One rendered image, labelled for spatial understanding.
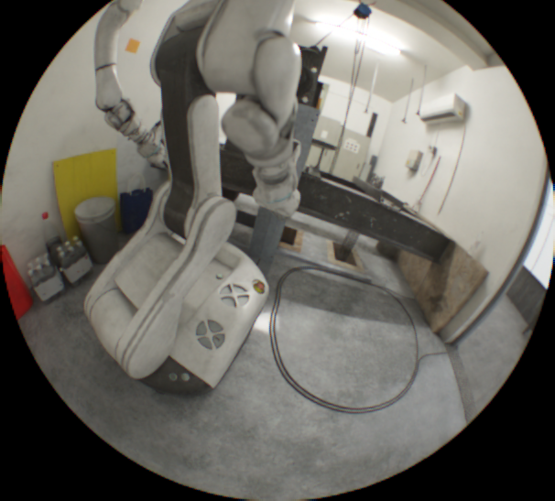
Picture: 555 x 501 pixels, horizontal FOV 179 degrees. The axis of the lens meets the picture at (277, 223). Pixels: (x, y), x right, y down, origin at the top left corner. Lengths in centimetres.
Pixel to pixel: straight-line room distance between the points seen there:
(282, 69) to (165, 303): 44
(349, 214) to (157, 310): 119
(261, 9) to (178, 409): 93
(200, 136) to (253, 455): 98
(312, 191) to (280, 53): 110
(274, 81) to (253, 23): 6
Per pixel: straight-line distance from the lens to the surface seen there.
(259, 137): 19
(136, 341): 45
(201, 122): 38
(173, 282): 43
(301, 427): 86
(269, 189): 31
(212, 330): 56
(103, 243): 121
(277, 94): 17
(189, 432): 81
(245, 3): 19
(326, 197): 122
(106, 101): 55
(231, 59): 18
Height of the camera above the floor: 80
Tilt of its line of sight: 25 degrees down
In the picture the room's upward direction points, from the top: 17 degrees clockwise
